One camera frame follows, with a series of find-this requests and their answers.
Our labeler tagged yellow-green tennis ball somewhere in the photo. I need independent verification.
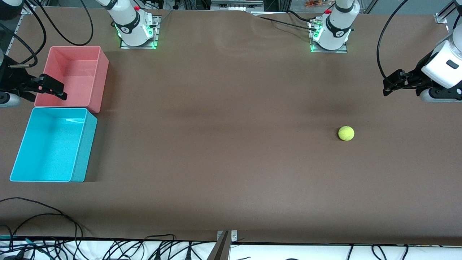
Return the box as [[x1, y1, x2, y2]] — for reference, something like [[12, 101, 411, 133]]
[[338, 126, 355, 141]]

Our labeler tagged pink plastic bin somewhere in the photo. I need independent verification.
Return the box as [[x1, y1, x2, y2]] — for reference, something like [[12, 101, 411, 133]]
[[34, 45, 109, 113]]

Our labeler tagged blue plastic bin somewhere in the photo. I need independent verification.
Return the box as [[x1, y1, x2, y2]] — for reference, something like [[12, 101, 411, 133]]
[[9, 107, 98, 183]]

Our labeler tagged dark metal bar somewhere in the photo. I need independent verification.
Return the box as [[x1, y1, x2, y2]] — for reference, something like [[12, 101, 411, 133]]
[[206, 231, 232, 260]]

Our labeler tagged black cable with metal plug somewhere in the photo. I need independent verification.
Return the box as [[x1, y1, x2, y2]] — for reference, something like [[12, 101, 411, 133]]
[[0, 22, 38, 69]]

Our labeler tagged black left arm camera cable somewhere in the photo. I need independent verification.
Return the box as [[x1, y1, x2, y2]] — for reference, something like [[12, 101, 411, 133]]
[[377, 12, 439, 89]]

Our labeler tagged long looped black arm cable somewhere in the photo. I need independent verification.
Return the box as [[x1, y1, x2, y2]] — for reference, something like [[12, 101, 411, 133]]
[[34, 0, 94, 47]]

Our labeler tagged short curved black arm cable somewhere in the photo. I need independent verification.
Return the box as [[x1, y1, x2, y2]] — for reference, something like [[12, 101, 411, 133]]
[[22, 0, 47, 56]]

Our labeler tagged aluminium frame corner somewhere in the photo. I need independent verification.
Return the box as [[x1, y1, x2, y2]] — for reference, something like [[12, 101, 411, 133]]
[[434, 0, 456, 24]]

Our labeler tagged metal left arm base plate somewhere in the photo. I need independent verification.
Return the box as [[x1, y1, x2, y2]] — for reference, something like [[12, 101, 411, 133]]
[[310, 20, 348, 54]]

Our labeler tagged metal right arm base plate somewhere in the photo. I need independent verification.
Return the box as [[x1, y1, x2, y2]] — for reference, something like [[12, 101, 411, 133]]
[[120, 15, 161, 49]]

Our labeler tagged long black table cable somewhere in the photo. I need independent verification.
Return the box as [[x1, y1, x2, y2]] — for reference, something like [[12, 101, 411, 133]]
[[0, 197, 84, 239]]

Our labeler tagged black cable to arm base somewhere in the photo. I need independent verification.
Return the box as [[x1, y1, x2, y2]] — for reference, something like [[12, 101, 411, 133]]
[[253, 14, 319, 31]]

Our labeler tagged arched black table cable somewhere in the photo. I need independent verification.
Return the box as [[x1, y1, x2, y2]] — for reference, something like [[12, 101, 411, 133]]
[[7, 213, 79, 239]]

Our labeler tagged teal cable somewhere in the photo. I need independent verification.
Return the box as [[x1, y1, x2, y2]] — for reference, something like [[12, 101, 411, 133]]
[[0, 235, 55, 250]]

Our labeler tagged grey metal rail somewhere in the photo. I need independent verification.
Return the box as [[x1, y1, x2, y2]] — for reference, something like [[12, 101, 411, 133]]
[[210, 0, 265, 11]]

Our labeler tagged black cable small loop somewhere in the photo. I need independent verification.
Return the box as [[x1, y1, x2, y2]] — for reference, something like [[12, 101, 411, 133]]
[[144, 234, 177, 242]]

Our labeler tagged small metal table bracket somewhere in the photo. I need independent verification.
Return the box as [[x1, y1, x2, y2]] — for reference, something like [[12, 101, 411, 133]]
[[217, 230, 238, 242]]

